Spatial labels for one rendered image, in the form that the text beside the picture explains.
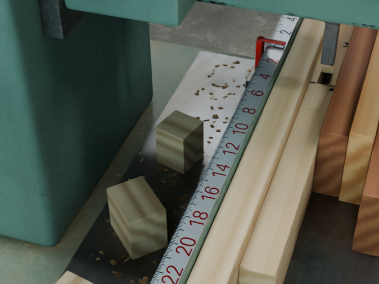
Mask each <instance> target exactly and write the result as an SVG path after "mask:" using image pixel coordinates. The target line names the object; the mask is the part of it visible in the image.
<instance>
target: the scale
mask: <svg viewBox="0 0 379 284"><path fill-rule="evenodd" d="M298 19H299V17H295V16H289V15H282V16H281V18H280V20H279V22H278V24H277V26H276V29H275V31H274V33H273V35H272V37H271V39H274V40H278V41H285V42H286V45H278V44H274V43H268V45H267V47H266V49H265V51H264V53H263V55H262V57H261V59H260V61H259V63H258V65H257V67H256V69H255V71H254V73H253V75H252V77H251V79H250V81H249V83H248V85H247V87H246V89H245V91H244V94H243V96H242V98H241V100H240V102H239V104H238V106H237V108H236V110H235V112H234V114H233V116H232V118H231V120H230V122H229V124H228V126H227V128H226V130H225V132H224V134H223V136H222V138H221V140H220V142H219V144H218V146H217V148H216V150H215V152H214V154H213V156H212V158H211V160H210V163H209V165H208V167H207V169H206V171H205V173H204V175H203V177H202V179H201V181H200V183H199V185H198V187H197V189H196V191H195V193H194V195H193V197H192V199H191V201H190V203H189V205H188V207H187V209H186V211H185V213H184V215H183V217H182V219H181V221H180V223H179V225H178V227H177V230H176V232H175V234H174V236H173V238H172V240H171V242H170V244H169V246H168V248H167V250H166V252H165V254H164V256H163V258H162V260H161V263H160V265H159V266H158V268H157V270H156V273H155V275H154V276H153V278H152V280H151V283H150V284H179V283H180V281H181V279H182V276H183V274H184V271H185V270H186V267H187V265H188V263H189V261H190V258H191V256H192V254H193V252H194V250H195V247H196V245H197V243H198V241H199V239H200V236H201V234H202V232H203V230H204V228H205V225H206V223H207V221H208V218H209V216H210V214H211V212H212V210H213V207H214V205H215V203H216V201H217V199H218V197H219V194H220V192H221V190H222V188H223V186H224V183H225V181H226V179H227V176H228V174H229V173H230V170H231V168H232V165H233V163H234V161H235V159H236V157H237V154H238V152H239V150H240V148H241V146H242V144H243V141H244V139H245V137H246V135H247V133H248V130H249V128H250V125H251V124H252V122H253V119H254V117H255V115H256V112H257V110H258V108H259V106H260V104H261V101H262V99H263V97H264V95H265V93H266V90H267V88H268V86H269V84H270V82H271V80H272V77H273V75H274V73H275V70H276V68H277V66H278V64H279V62H280V59H281V57H282V55H283V53H284V51H285V48H286V46H287V44H288V42H289V40H290V37H291V35H292V33H293V31H294V29H295V27H296V24H297V22H298Z"/></svg>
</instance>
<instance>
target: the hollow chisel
mask: <svg viewBox="0 0 379 284"><path fill-rule="evenodd" d="M339 32H340V24H338V25H332V24H327V23H325V31H324V40H323V49H322V54H321V64H324V65H330V66H333V65H334V62H335V59H336V52H337V44H338V36H339Z"/></svg>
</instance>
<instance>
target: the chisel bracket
mask: <svg viewBox="0 0 379 284"><path fill-rule="evenodd" d="M197 1H198V2H205V3H212V4H216V5H224V6H231V7H238V8H245V9H249V10H256V11H263V12H270V13H275V14H282V15H289V16H295V17H302V18H307V19H314V20H321V21H324V22H325V23H327V24H332V25H338V24H346V25H353V26H360V27H365V28H372V29H379V0H197Z"/></svg>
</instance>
